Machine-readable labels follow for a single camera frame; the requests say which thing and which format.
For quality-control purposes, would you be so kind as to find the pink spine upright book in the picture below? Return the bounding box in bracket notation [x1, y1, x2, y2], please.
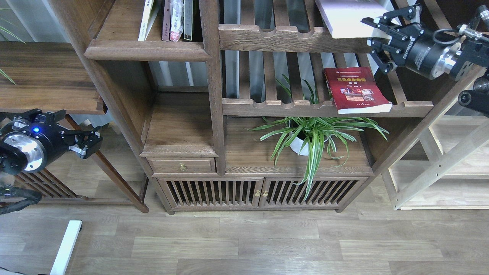
[161, 0, 171, 41]

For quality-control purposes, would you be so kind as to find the dark wooden bookshelf cabinet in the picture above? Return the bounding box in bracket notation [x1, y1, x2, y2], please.
[49, 0, 484, 214]

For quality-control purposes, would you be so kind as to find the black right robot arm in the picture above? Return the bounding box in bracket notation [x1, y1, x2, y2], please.
[361, 5, 489, 81]

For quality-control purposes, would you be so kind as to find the white book green cover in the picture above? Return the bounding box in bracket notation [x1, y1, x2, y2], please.
[138, 0, 161, 41]

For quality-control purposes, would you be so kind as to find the red book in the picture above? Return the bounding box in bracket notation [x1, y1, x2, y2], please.
[323, 66, 392, 114]

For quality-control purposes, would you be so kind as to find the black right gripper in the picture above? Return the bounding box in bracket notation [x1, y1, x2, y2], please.
[361, 5, 461, 79]

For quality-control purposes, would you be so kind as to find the green spider plant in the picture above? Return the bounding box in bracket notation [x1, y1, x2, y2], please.
[247, 74, 389, 201]

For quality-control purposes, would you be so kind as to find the green plant leaves left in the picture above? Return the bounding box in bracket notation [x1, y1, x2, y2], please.
[0, 26, 26, 85]

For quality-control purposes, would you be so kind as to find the white metal leg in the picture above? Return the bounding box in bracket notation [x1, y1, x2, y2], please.
[49, 220, 82, 275]

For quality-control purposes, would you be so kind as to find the light wooden shelf unit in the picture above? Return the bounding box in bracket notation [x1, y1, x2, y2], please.
[381, 108, 489, 210]

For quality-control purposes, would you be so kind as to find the white book pink cover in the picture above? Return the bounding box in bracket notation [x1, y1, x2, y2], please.
[316, 0, 390, 39]

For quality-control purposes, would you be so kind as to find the white plant pot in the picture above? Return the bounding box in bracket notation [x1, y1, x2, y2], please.
[286, 120, 329, 155]

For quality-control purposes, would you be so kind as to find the dark wooden side table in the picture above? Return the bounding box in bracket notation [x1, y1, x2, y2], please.
[0, 41, 149, 213]

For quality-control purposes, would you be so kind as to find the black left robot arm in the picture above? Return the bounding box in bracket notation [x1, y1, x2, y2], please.
[0, 108, 103, 214]

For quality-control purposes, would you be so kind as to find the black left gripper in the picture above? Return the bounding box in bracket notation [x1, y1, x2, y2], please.
[3, 108, 103, 173]

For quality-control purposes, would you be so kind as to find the dark green upright book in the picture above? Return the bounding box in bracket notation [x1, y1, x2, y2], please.
[183, 0, 200, 41]

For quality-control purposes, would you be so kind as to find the plastic wrapped white book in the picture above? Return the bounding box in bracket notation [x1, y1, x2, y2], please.
[169, 0, 185, 42]

